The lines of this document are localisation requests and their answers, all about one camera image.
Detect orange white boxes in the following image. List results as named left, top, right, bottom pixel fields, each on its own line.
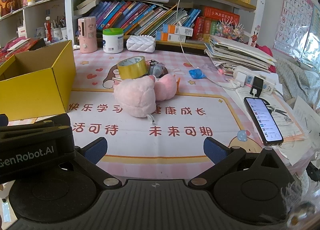
left=156, top=24, right=193, bottom=43

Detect white cubby shelf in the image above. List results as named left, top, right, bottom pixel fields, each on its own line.
left=0, top=0, right=65, bottom=47

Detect black smartphone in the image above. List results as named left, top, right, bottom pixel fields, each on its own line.
left=244, top=97, right=284, bottom=146

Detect white pen holder cups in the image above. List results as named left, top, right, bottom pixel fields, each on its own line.
left=44, top=16, right=67, bottom=42

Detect grey toy car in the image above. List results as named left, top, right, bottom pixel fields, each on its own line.
left=148, top=60, right=167, bottom=78

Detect white power strip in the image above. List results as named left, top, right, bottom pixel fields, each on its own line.
left=233, top=66, right=276, bottom=95

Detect red boxed book set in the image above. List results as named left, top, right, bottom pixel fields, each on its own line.
left=192, top=6, right=240, bottom=41

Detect yellow cardboard box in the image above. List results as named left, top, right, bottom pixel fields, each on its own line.
left=0, top=40, right=76, bottom=121

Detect alphabet wall poster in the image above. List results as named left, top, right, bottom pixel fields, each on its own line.
left=273, top=0, right=313, bottom=58

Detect white quilted purse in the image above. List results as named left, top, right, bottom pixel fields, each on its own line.
left=126, top=35, right=156, bottom=53

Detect white jar green lid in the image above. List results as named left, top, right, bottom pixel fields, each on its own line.
left=103, top=28, right=124, bottom=54

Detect red paper pile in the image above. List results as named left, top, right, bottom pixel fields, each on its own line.
left=1, top=38, right=41, bottom=65

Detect pink printed desk mat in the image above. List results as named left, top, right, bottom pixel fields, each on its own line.
left=7, top=47, right=307, bottom=180

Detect large pink plush toy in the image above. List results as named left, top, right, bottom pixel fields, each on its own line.
left=113, top=75, right=156, bottom=118

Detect blue wrapped packet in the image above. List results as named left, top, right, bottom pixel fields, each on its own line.
left=189, top=68, right=206, bottom=79

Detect yellow tape roll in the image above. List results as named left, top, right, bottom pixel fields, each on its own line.
left=117, top=56, right=148, bottom=80

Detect row of colourful books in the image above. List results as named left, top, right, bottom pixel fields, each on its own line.
left=88, top=0, right=201, bottom=36

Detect pink cylindrical humidifier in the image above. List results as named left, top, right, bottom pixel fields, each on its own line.
left=78, top=16, right=98, bottom=53

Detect white charging cable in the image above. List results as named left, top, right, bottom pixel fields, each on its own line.
left=177, top=0, right=249, bottom=89

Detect stack of papers and magazines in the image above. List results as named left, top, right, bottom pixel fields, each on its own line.
left=204, top=35, right=277, bottom=75

